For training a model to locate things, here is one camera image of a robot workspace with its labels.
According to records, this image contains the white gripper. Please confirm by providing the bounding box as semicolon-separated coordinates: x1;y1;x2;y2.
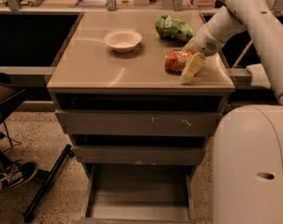
172;23;225;81

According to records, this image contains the red coke can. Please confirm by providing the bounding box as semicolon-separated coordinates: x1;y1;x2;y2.
164;50;193;73

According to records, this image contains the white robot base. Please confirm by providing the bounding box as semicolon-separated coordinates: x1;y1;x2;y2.
212;62;283;224

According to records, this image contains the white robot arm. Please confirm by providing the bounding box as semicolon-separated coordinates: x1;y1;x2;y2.
182;0;283;105

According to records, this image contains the grey drawer cabinet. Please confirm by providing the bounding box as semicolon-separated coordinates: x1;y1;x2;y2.
46;10;236;224

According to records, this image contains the grey top drawer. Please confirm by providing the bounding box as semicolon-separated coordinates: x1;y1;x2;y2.
55;109;220;136

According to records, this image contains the grey middle drawer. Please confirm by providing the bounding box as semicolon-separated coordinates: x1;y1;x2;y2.
73;146;205;165

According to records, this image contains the open grey bottom drawer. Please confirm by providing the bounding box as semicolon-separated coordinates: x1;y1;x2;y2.
73;164;195;224

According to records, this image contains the green chip bag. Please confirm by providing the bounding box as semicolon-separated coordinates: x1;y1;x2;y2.
155;15;195;42

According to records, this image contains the white stick with black tip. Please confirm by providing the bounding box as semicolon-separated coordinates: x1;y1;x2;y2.
232;40;253;68

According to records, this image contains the white paper bowl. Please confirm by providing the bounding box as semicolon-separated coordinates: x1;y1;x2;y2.
104;29;142;53

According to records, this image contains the black and white sneaker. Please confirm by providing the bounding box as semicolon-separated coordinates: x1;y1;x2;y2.
0;161;38;193

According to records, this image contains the black chair frame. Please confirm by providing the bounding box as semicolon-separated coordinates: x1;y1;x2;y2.
0;72;76;224

